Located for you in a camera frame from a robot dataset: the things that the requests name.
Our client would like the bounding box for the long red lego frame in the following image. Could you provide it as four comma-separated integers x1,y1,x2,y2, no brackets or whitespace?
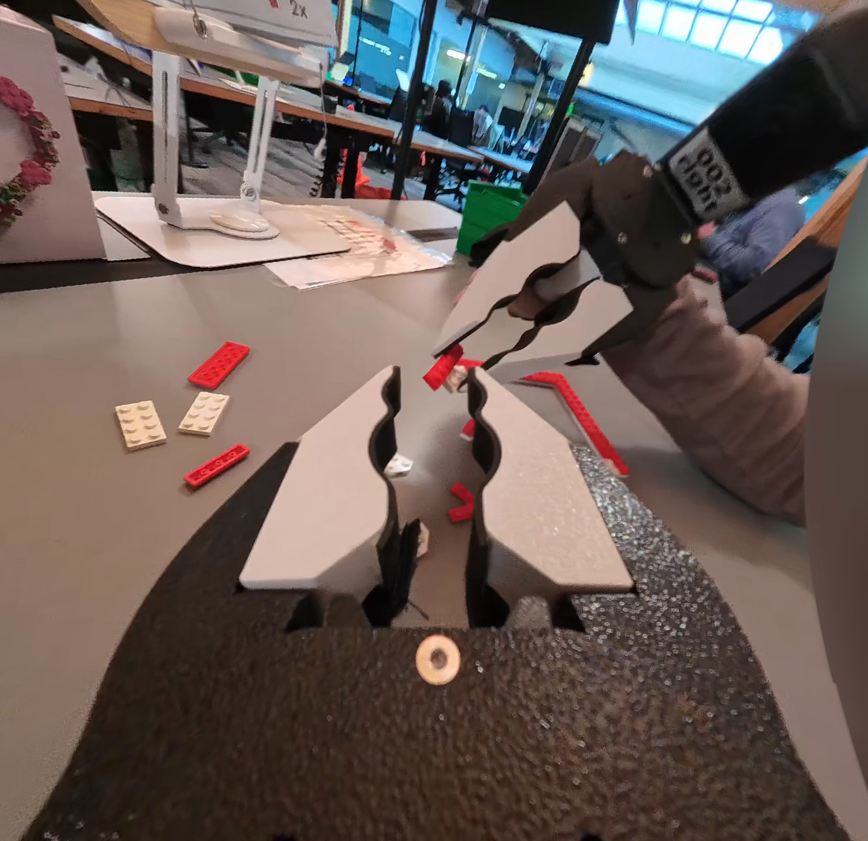
521,371,631,477

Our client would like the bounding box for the person's right forearm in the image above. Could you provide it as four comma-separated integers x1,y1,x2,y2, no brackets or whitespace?
600,274,812,526

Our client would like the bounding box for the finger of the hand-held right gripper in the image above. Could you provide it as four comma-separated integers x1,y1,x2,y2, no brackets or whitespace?
483,277,636,385
433,200,601,359

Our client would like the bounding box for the wide red lego plate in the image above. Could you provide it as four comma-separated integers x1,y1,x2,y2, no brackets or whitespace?
187,340,251,390

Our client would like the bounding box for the yellow and white lego box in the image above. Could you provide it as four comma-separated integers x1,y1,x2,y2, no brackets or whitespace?
0,3,106,265

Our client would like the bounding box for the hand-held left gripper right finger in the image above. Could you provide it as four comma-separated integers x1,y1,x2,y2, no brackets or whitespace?
467,366,636,610

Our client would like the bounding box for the red and white lego strip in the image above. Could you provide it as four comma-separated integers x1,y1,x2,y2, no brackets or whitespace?
422,344,471,394

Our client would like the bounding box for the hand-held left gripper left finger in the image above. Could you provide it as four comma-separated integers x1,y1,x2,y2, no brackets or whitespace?
238,364,404,594

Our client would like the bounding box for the person's right hand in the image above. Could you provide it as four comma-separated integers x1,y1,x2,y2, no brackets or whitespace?
509,288,553,323

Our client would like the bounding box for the lego instruction booklet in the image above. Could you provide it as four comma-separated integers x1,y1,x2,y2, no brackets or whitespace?
88,0,340,48

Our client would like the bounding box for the long wooden desk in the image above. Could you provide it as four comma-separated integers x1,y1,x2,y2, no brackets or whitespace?
53,14,401,201

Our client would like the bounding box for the clear bag with papers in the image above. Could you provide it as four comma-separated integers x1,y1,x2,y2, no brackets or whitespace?
263,203,454,291

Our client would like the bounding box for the black overhead frame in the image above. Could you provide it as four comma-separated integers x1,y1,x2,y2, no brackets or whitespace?
390,0,628,201

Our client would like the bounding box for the small red lego plate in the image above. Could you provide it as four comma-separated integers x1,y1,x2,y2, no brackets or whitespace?
182,444,251,488

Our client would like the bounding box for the green storage bin stack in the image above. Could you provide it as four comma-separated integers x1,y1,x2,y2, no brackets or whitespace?
456,180,528,256

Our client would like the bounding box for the wooden chair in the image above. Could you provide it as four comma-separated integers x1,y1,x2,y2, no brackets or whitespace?
724,156,868,375

